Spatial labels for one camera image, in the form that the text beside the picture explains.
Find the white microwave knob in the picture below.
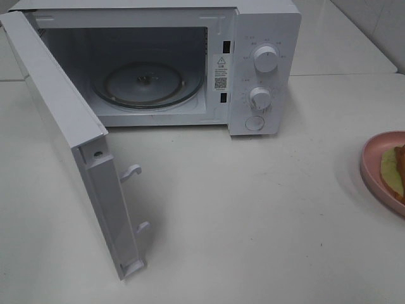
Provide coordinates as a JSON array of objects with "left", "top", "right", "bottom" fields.
[
  {"left": 253, "top": 44, "right": 278, "bottom": 73},
  {"left": 249, "top": 87, "right": 271, "bottom": 110}
]

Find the white microwave door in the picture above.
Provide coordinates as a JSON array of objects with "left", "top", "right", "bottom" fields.
[{"left": 1, "top": 11, "right": 149, "bottom": 279}]

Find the pink round plate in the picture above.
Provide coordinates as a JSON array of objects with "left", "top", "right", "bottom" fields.
[{"left": 360, "top": 130, "right": 404, "bottom": 217}]

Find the white bread sandwich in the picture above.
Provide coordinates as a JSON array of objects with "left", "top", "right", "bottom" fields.
[{"left": 394, "top": 146, "right": 404, "bottom": 203}]

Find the glass microwave turntable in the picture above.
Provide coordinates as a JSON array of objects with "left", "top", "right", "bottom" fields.
[{"left": 91, "top": 61, "right": 205, "bottom": 110}]

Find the white microwave oven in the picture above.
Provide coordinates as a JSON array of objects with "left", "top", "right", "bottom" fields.
[{"left": 8, "top": 1, "right": 301, "bottom": 136}]

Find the green lettuce leaf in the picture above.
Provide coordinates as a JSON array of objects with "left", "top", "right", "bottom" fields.
[{"left": 380, "top": 148, "right": 400, "bottom": 201}]

